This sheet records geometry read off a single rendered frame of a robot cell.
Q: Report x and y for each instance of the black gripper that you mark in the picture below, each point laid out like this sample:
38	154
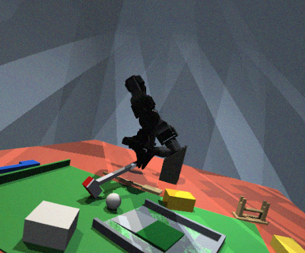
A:
151	151

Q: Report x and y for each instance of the white golf ball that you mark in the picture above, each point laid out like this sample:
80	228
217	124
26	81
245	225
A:
113	201

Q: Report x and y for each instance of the green flat mat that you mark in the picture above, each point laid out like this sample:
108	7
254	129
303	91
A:
63	186

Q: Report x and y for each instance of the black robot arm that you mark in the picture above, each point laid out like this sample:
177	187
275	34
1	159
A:
143	107

